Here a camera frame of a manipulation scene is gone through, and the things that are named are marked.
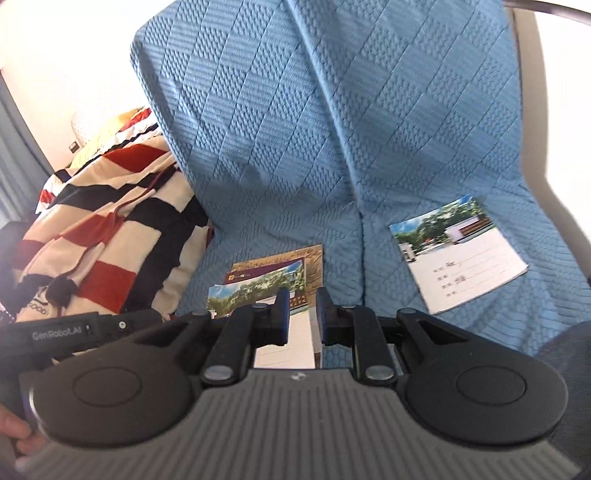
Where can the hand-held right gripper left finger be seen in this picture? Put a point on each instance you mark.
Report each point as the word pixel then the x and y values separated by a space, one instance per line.
pixel 281 318

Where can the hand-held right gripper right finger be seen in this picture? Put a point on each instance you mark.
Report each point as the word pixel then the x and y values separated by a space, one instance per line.
pixel 323 318

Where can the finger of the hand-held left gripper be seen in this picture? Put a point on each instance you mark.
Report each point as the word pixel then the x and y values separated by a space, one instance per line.
pixel 124 322

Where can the white landscape notebooks stack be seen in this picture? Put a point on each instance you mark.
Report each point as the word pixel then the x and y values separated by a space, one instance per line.
pixel 249 293

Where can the tan painting cover book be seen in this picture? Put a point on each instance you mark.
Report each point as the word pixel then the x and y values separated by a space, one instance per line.
pixel 314 267

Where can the purple cover book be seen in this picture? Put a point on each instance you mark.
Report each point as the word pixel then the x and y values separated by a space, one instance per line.
pixel 249 274

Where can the person's left hand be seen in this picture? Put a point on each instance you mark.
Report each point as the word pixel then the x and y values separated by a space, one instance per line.
pixel 14 427

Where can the red black cream striped blanket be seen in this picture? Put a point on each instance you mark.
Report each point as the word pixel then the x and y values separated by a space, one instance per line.
pixel 115 230

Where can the landscape photo cover notebook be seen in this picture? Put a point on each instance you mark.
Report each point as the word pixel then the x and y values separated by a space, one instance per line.
pixel 461 267

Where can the yellow cushion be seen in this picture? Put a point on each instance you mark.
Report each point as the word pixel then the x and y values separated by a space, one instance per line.
pixel 115 129

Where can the grey blue curtain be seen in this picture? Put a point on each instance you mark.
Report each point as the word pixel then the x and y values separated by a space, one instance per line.
pixel 18 147

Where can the white perforated object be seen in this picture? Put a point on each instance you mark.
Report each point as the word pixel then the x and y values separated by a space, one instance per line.
pixel 81 127

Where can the blue textured sofa cover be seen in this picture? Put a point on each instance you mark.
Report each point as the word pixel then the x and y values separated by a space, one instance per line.
pixel 277 115

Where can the person's leg in jeans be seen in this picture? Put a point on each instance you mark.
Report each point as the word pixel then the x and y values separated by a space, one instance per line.
pixel 568 360

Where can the dark curved bar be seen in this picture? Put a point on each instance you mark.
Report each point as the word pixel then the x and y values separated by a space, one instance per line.
pixel 554 7

